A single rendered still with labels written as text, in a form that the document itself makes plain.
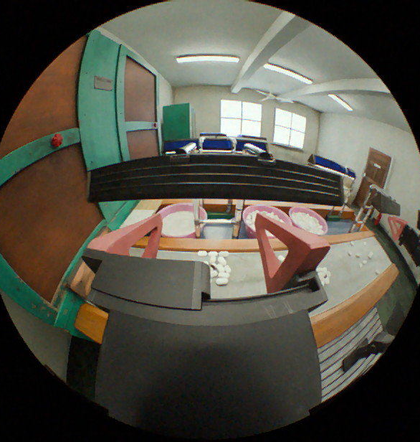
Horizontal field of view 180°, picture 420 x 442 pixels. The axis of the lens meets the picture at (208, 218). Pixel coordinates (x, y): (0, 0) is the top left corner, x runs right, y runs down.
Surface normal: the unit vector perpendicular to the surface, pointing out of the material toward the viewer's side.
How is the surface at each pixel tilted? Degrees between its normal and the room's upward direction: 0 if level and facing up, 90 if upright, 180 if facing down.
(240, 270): 0
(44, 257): 90
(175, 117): 90
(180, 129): 90
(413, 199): 91
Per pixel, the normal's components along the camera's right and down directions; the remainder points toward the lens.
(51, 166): 1.00, 0.02
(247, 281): 0.00, -0.80
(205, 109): 0.00, 0.60
